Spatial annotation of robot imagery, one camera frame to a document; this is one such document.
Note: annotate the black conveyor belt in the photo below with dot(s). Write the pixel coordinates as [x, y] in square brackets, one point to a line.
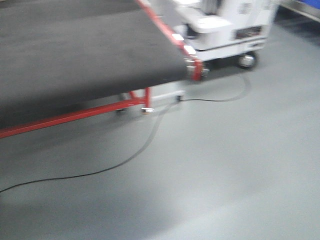
[82, 52]

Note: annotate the white wheeled machine cart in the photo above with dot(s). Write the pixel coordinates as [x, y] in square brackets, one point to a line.
[219, 29]

